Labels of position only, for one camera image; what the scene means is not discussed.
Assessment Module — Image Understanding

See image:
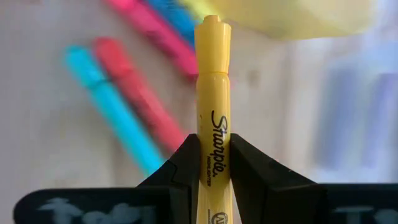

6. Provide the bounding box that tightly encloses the yellow plastic bin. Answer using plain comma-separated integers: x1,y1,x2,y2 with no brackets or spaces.
201,0,377,40

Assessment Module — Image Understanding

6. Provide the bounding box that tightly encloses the pink highlighter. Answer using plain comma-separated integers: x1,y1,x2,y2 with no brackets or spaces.
104,0,200,80

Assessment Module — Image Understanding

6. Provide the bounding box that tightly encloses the clear plastic bin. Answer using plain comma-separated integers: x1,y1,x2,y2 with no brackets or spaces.
289,21,398,184

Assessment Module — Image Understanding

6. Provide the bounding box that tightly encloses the teal highlighter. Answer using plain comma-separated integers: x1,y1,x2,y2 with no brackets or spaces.
63,44,165,177

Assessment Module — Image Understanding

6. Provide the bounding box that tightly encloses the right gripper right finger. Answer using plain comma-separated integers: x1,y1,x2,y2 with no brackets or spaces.
230,134,398,224

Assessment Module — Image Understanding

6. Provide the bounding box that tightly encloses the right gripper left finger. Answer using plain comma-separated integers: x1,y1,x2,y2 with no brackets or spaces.
14,134,201,224

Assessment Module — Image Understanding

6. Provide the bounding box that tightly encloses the blue highlighter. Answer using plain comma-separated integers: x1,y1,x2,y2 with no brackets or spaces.
144,0,200,47

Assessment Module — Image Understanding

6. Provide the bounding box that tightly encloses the red highlighter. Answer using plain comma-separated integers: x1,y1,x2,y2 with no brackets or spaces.
93,36,187,155

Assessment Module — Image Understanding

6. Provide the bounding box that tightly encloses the golden yellow Sharpie highlighter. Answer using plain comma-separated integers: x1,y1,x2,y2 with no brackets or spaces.
194,14,233,224

